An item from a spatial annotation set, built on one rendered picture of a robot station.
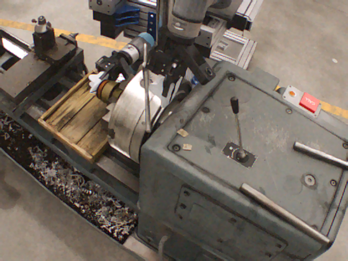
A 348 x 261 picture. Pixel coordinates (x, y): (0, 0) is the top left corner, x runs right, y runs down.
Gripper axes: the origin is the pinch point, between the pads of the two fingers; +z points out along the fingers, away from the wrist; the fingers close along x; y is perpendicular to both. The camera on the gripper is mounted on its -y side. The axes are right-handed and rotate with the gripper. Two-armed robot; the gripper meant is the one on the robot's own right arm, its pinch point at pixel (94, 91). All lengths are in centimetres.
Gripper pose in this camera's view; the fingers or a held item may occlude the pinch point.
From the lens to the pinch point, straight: 129.7
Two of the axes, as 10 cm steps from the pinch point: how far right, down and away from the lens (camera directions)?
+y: -8.3, -4.9, 2.6
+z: -5.4, 6.4, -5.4
